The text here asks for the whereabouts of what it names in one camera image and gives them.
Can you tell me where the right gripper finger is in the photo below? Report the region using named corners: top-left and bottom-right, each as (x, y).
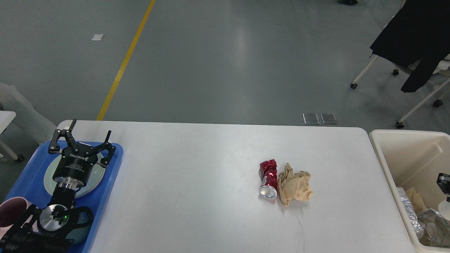
top-left (437, 173), bottom-right (450, 203)

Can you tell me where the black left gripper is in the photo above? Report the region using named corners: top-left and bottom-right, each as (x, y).
top-left (48, 119), bottom-right (116, 188)

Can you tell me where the mint green plate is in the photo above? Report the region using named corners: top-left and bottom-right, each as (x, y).
top-left (43, 154), bottom-right (105, 199)

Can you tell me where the brown paper bag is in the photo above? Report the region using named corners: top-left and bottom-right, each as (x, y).
top-left (405, 188), bottom-right (426, 213)

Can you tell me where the foil sheet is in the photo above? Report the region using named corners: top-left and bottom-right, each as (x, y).
top-left (397, 187), bottom-right (424, 239)

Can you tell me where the brown paper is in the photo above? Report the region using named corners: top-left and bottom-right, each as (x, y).
top-left (277, 163), bottom-right (313, 207)

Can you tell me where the crushed red can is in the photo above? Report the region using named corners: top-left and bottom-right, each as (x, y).
top-left (260, 159), bottom-right (278, 200)

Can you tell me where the white paper cup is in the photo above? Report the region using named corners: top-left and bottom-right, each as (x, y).
top-left (438, 200), bottom-right (450, 220)

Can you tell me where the foil bag with paper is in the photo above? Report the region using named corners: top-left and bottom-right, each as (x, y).
top-left (417, 208), bottom-right (450, 248)

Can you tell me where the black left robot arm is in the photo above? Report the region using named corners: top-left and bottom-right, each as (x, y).
top-left (1, 120), bottom-right (123, 253)

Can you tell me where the beige plastic bin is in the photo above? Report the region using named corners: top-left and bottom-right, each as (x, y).
top-left (369, 130), bottom-right (450, 253)

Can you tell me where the person in grey trousers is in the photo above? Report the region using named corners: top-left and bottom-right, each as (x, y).
top-left (0, 83), bottom-right (57, 145)

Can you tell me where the blue plastic tray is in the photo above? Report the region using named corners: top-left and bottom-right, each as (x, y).
top-left (5, 142), bottom-right (123, 253)

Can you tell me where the white rolling chair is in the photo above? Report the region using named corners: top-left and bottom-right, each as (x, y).
top-left (350, 54), bottom-right (450, 129)

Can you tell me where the white table at left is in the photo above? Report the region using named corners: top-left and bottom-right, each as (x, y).
top-left (0, 110), bottom-right (25, 163)

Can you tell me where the pink mug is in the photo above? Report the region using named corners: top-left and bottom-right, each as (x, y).
top-left (0, 196), bottom-right (32, 238)

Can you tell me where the right floor socket plate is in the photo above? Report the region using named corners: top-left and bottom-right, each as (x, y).
top-left (320, 113), bottom-right (339, 125)

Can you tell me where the floor socket plate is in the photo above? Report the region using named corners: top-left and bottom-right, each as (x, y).
top-left (320, 113), bottom-right (339, 125)
top-left (302, 113), bottom-right (320, 125)

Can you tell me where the black jacket on chair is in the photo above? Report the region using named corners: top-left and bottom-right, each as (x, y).
top-left (370, 0), bottom-right (450, 93)

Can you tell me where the left floor socket plate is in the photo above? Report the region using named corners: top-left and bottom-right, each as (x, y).
top-left (302, 113), bottom-right (320, 125)

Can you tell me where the person with black shoes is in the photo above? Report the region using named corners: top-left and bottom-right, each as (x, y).
top-left (338, 0), bottom-right (358, 5)

